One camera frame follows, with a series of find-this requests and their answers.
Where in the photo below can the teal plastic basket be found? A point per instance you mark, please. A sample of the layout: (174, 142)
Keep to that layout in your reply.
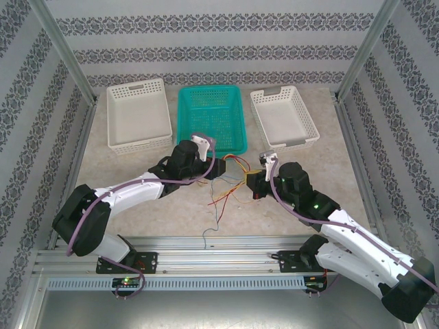
(212, 113)

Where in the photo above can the aluminium side rail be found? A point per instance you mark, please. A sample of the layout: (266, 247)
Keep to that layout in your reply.
(356, 161)
(82, 144)

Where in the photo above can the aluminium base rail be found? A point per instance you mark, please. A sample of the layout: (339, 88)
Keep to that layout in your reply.
(212, 260)

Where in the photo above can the aluminium frame post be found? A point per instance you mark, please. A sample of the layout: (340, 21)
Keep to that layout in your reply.
(367, 44)
(65, 51)

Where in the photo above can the white plastic basket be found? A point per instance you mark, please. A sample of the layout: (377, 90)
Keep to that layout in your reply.
(137, 116)

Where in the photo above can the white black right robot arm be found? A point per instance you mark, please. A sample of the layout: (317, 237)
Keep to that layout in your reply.
(350, 267)

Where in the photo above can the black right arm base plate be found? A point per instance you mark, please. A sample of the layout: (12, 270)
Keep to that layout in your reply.
(288, 262)

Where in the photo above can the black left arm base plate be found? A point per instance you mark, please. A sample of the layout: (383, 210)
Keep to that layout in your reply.
(149, 262)

